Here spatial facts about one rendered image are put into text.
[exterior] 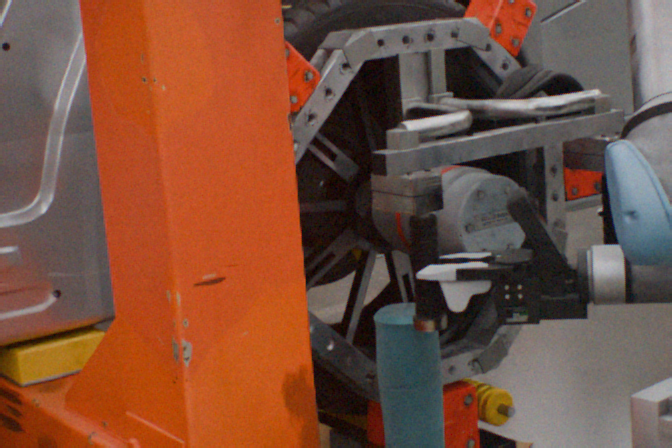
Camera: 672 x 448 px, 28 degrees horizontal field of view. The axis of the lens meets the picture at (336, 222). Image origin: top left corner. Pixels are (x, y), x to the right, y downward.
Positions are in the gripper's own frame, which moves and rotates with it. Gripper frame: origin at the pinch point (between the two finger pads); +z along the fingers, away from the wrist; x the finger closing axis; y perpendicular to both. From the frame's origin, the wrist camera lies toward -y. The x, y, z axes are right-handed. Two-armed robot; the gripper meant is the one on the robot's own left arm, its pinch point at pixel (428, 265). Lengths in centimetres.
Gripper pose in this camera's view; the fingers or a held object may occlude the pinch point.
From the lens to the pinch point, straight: 172.5
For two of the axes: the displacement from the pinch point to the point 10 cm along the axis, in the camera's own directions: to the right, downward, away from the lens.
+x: 1.7, -2.2, 9.6
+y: 0.8, 9.7, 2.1
